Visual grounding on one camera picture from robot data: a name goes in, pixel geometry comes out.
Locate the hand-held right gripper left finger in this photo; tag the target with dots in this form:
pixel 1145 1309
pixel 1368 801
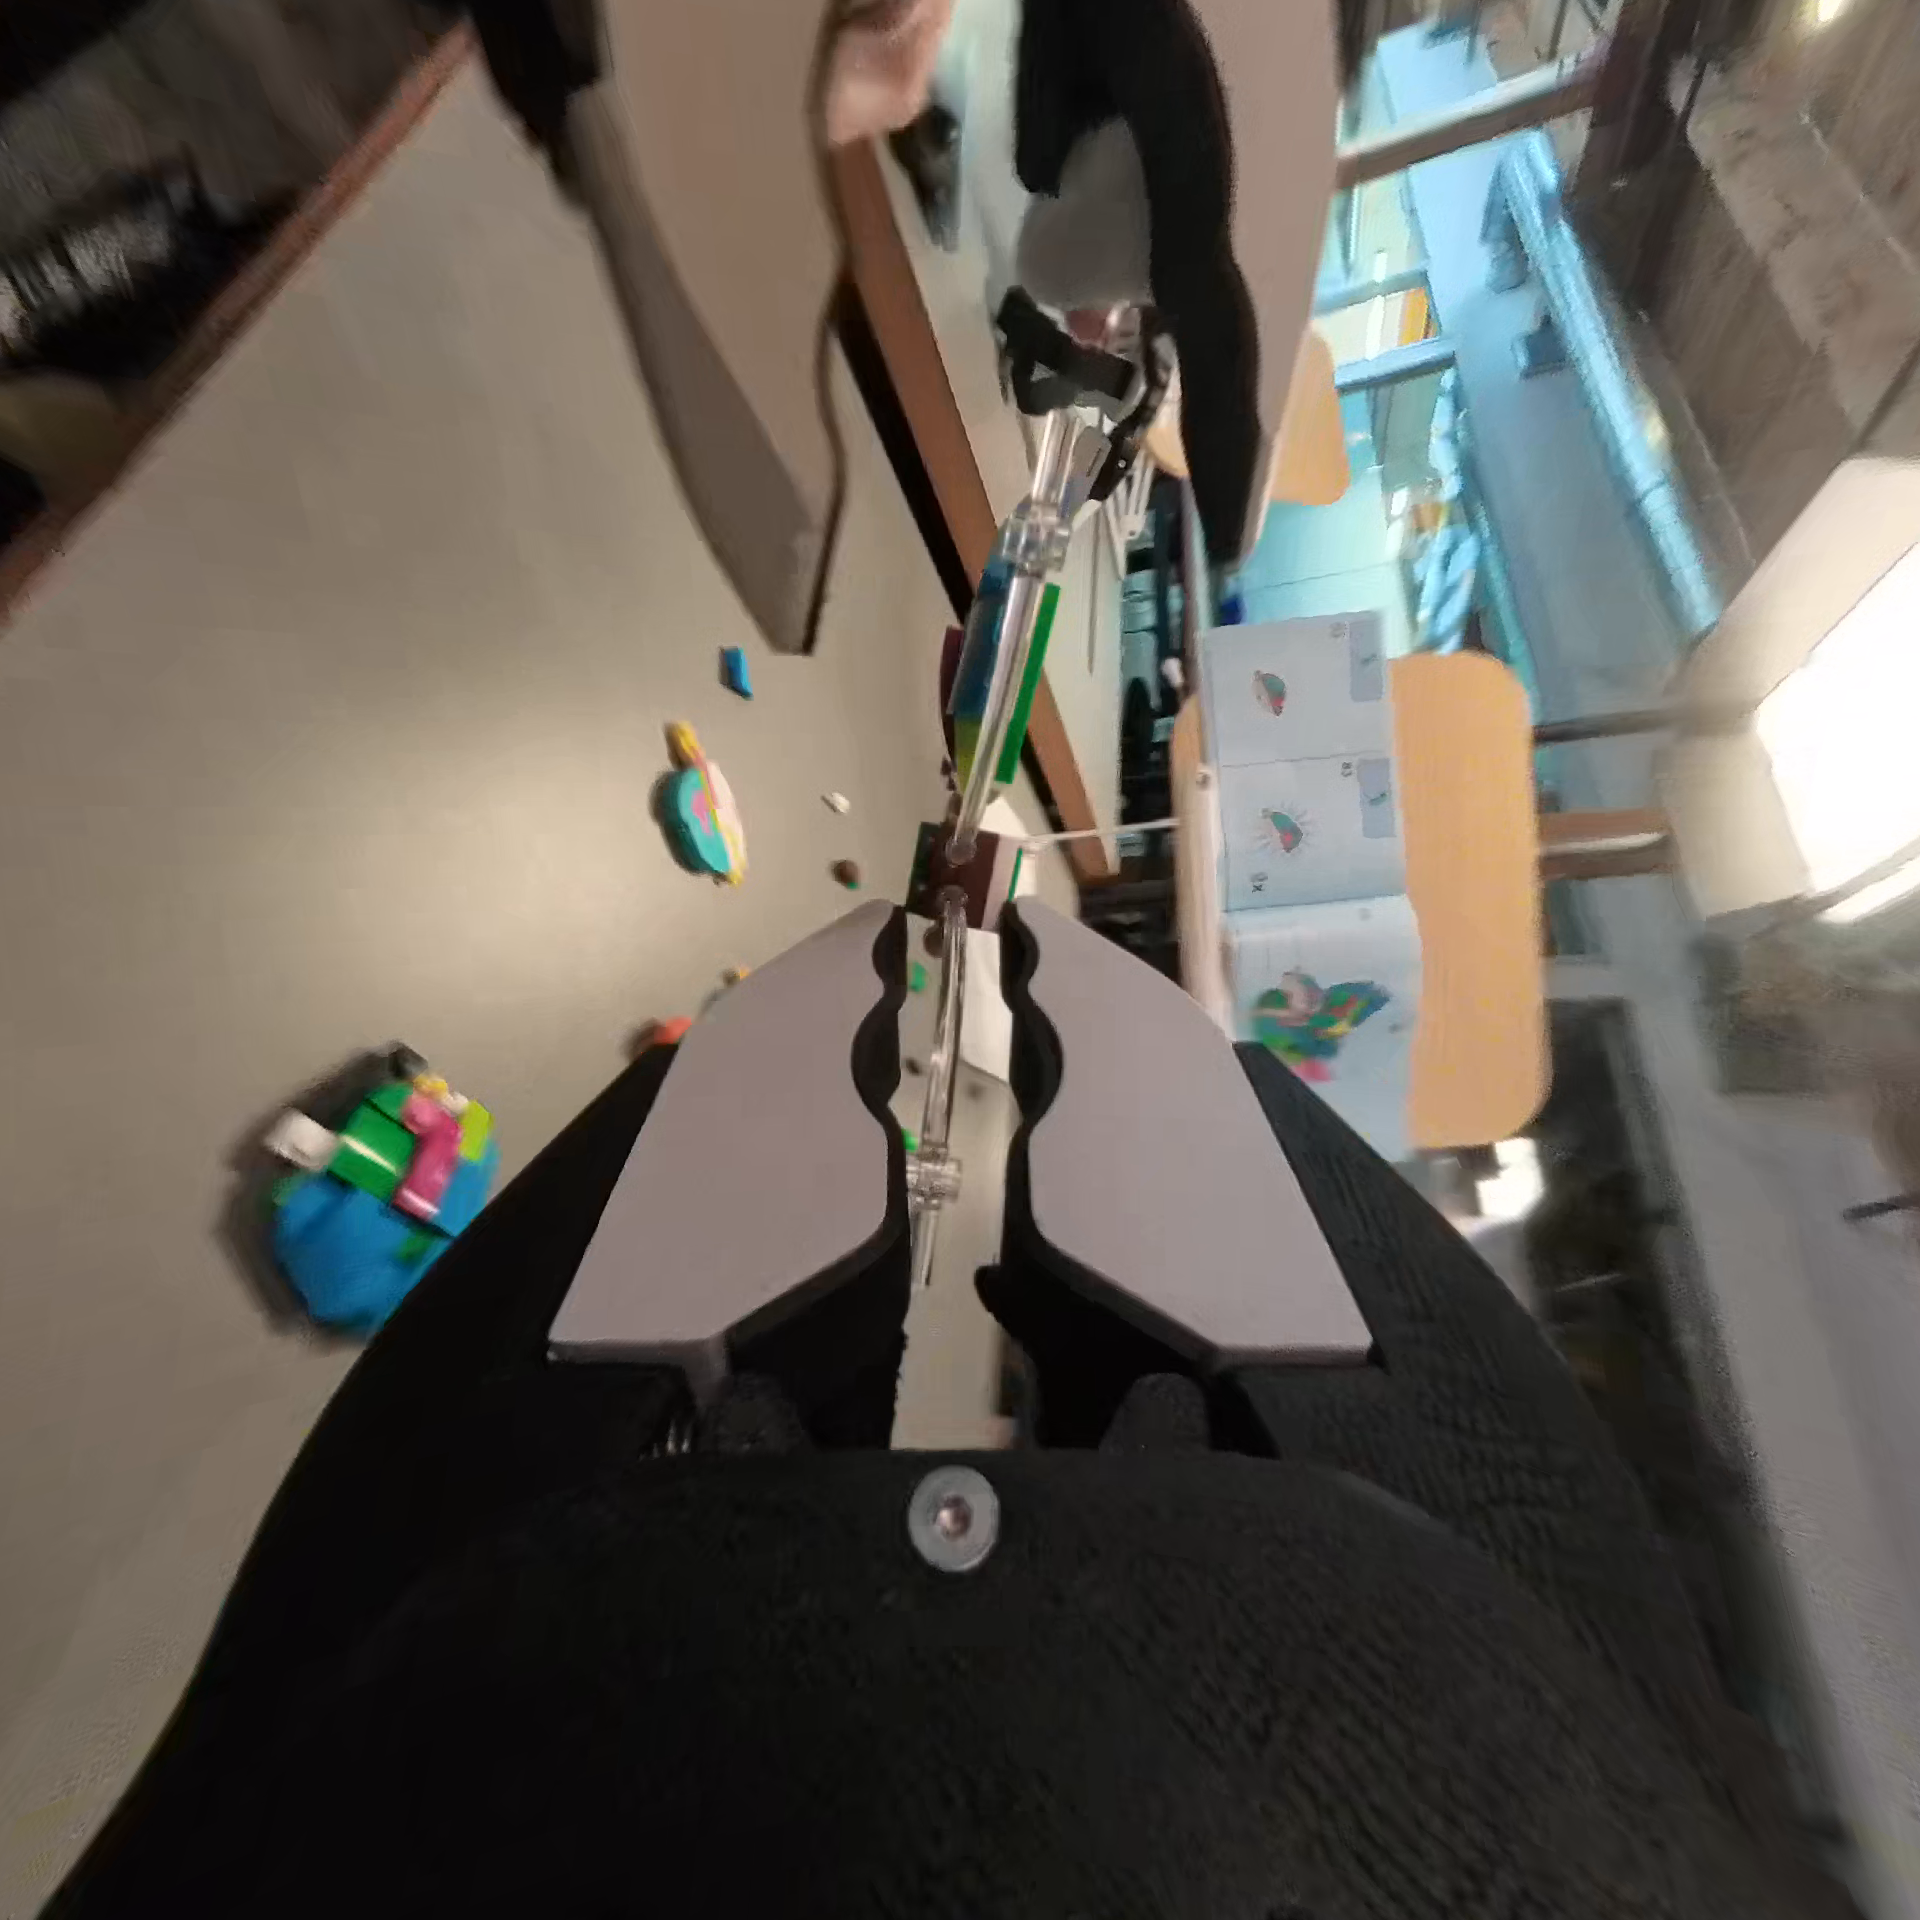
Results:
pixel 749 1154

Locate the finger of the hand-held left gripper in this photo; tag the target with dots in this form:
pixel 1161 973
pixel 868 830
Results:
pixel 720 224
pixel 1282 149

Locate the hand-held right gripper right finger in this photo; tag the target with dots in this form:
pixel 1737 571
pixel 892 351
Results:
pixel 1184 1185

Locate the lego butterfly body with antennae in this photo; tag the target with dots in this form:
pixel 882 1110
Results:
pixel 961 873

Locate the turquoise lego wing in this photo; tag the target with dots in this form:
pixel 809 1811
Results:
pixel 703 807

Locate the lego instruction booklet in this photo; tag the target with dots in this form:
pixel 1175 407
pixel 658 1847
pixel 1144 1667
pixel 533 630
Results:
pixel 1305 839

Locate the small blue lego brick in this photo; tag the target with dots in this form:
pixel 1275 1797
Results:
pixel 733 671

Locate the wooden chair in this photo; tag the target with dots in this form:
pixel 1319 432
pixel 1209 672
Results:
pixel 1471 901
pixel 1319 422

